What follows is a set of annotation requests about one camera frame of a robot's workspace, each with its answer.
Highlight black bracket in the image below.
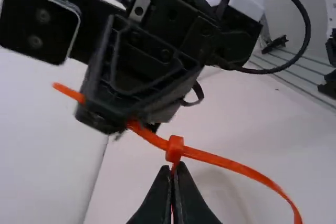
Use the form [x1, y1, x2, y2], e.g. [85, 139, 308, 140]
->
[261, 34, 289, 55]

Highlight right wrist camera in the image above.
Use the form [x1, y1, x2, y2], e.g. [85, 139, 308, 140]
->
[0, 0, 82, 66]

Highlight silver rails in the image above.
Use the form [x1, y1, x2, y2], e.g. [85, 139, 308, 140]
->
[248, 45, 336, 110]

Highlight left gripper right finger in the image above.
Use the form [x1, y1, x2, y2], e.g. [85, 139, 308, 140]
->
[172, 161, 224, 224]

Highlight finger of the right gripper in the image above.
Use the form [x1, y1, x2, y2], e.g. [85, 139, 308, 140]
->
[74, 14, 184, 136]
[131, 60, 205, 131]

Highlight black cable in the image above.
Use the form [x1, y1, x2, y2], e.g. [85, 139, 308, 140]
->
[209, 0, 312, 75]

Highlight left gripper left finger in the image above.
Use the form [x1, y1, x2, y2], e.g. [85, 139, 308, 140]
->
[125, 165, 174, 224]

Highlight orange cable tie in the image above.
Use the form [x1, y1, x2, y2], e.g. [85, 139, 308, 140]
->
[51, 82, 304, 224]

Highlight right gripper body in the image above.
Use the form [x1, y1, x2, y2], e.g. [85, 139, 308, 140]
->
[68, 0, 220, 66]

